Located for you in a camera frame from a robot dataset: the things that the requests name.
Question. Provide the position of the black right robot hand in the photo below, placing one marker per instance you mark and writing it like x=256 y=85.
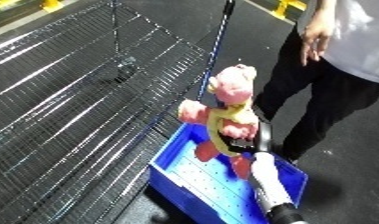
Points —
x=256 y=146

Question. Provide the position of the pink and yellow soft toy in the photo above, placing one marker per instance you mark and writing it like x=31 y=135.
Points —
x=233 y=90

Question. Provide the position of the pale right robot arm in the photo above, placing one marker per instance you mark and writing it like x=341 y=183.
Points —
x=271 y=183

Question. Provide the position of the person's hand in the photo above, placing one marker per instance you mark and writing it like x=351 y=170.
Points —
x=317 y=33

